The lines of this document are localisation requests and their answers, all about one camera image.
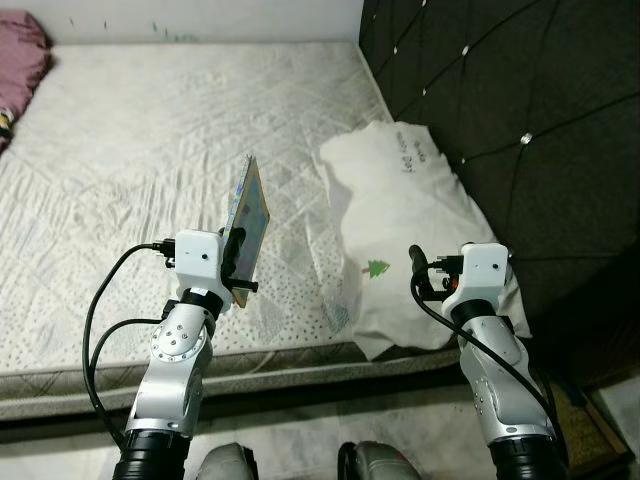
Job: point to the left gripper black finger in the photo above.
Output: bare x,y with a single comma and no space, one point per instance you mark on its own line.
236,255

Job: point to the colourful children's book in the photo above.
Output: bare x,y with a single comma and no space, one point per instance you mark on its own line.
252,205

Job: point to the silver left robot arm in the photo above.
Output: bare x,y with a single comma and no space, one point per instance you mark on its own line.
170,390

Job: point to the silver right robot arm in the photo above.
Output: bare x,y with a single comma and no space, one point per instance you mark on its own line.
510,400

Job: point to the white pillow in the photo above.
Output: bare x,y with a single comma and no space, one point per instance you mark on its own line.
400,210

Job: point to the grey patterned mattress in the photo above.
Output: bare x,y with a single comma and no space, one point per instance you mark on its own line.
130,150

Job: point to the black tufted headboard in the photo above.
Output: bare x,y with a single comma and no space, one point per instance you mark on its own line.
540,150

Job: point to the grey left robot leg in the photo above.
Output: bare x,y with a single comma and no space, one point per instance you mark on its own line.
228,464

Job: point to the grey robot leg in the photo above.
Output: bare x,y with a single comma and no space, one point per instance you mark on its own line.
228,464
385,462

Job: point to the grey right robot leg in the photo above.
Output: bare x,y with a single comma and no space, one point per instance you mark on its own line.
385,462

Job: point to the brown textured mat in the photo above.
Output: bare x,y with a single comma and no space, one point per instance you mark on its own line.
590,430

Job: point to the pink cartoon print blanket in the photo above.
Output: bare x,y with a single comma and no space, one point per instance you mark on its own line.
20,70

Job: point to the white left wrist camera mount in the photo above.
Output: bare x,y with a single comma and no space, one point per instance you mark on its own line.
198,265

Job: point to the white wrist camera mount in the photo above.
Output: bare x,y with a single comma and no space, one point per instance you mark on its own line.
198,265
480,275

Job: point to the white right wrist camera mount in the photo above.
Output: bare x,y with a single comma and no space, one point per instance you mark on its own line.
480,275

